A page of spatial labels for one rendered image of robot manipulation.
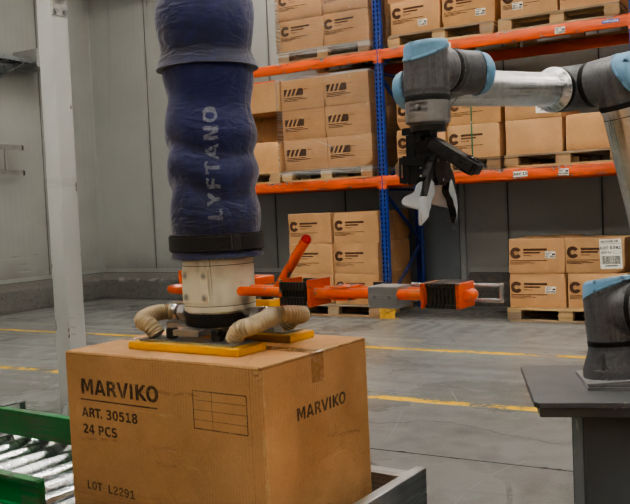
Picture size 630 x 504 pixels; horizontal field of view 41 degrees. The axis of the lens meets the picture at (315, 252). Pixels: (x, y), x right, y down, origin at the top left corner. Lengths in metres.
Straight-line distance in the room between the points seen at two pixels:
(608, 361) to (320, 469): 0.90
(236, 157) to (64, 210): 3.01
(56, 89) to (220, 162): 3.07
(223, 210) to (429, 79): 0.56
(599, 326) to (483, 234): 8.19
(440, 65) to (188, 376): 0.83
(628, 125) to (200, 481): 1.32
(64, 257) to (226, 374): 3.19
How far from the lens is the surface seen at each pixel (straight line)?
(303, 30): 10.21
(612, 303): 2.40
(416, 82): 1.70
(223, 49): 1.96
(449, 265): 10.68
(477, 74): 1.79
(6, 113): 12.81
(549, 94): 2.22
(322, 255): 10.01
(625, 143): 2.25
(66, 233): 4.89
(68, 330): 4.92
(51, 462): 2.72
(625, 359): 2.42
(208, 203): 1.93
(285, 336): 1.99
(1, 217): 12.59
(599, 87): 2.25
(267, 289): 1.91
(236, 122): 1.95
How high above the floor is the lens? 1.26
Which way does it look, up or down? 3 degrees down
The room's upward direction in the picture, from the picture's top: 2 degrees counter-clockwise
